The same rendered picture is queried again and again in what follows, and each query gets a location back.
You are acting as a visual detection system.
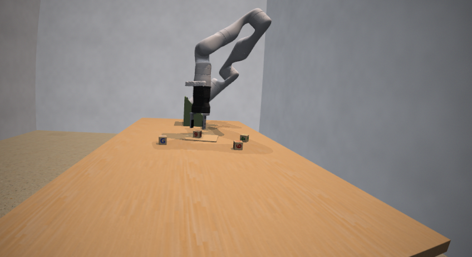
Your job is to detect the beige flat mat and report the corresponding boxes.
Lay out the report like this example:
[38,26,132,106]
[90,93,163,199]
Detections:
[183,134,219,142]

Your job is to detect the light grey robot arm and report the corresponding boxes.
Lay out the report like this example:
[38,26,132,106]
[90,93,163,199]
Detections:
[195,8,272,101]

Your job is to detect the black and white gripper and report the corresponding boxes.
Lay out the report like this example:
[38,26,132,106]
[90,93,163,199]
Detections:
[185,74,211,130]

